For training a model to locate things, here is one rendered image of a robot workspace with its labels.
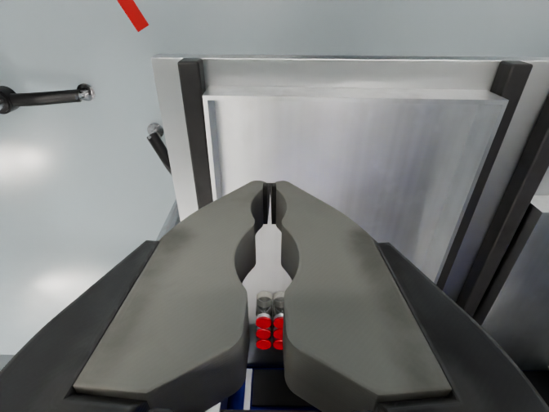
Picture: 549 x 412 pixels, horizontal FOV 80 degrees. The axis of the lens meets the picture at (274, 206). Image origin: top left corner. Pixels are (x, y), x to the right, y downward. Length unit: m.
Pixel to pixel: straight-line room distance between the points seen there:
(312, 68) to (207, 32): 0.92
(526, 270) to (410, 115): 0.28
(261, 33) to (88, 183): 0.91
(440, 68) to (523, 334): 0.44
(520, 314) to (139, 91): 1.22
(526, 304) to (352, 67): 0.42
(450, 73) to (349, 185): 0.14
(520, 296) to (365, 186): 0.30
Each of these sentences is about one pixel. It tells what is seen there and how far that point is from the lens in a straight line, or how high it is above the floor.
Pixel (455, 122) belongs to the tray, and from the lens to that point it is 0.38.
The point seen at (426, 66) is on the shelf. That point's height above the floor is 0.88.
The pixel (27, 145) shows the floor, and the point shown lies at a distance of 1.62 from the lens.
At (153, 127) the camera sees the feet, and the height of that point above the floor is 0.01.
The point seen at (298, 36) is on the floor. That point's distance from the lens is 1.21.
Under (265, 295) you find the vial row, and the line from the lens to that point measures 0.46.
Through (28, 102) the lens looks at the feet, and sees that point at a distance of 1.37.
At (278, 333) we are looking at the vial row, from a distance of 0.46.
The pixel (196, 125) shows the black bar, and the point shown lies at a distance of 0.33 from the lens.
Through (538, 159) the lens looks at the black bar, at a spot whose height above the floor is 0.90.
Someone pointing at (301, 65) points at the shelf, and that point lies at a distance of 0.33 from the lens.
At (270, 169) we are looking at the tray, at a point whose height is 0.88.
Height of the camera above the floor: 1.20
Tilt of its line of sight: 57 degrees down
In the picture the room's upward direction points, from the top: 180 degrees counter-clockwise
